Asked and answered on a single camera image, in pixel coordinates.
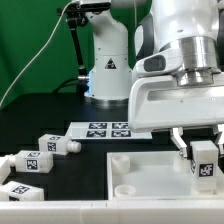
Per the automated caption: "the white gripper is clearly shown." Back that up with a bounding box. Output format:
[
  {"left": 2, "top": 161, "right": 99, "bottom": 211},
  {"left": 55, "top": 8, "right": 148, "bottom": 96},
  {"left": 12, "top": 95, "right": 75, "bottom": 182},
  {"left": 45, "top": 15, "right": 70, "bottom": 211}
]
[{"left": 128, "top": 72, "right": 224, "bottom": 158}]

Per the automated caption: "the black cable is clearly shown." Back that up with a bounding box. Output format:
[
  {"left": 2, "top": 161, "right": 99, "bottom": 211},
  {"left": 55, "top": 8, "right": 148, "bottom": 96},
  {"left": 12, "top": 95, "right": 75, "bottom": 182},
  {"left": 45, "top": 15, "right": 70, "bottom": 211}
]
[{"left": 51, "top": 78, "right": 84, "bottom": 94}]

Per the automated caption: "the white square tabletop tray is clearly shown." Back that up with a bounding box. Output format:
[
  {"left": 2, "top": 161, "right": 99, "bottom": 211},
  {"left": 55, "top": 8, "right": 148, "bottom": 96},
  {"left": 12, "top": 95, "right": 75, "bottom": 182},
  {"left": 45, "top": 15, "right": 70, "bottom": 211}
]
[{"left": 107, "top": 151, "right": 224, "bottom": 200}]

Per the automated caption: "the black camera stand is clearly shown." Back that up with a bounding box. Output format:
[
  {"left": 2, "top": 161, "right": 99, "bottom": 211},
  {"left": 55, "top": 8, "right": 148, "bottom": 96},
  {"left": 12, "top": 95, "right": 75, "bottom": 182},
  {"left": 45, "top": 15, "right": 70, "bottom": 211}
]
[{"left": 54, "top": 0, "right": 111, "bottom": 94}]

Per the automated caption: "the white marker plate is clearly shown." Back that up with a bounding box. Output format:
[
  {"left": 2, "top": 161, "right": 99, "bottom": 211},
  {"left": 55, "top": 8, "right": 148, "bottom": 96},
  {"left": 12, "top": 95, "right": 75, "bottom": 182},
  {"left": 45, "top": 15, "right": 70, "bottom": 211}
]
[{"left": 66, "top": 122, "right": 152, "bottom": 140}]

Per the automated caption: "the white obstacle fence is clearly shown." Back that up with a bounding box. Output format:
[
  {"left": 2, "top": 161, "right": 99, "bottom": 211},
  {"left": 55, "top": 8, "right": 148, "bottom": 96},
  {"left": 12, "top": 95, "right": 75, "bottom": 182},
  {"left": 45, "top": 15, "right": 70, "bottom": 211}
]
[{"left": 0, "top": 198, "right": 224, "bottom": 224}]

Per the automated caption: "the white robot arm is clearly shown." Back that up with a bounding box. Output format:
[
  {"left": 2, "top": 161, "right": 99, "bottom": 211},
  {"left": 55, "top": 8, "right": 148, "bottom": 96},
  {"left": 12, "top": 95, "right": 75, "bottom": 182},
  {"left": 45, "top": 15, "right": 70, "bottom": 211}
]
[{"left": 86, "top": 0, "right": 224, "bottom": 157}]

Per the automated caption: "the white cable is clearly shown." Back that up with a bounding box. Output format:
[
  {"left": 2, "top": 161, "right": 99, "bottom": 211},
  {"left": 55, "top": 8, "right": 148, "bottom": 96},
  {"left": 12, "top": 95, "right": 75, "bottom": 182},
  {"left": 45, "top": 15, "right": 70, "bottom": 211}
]
[{"left": 0, "top": 0, "right": 78, "bottom": 109}]

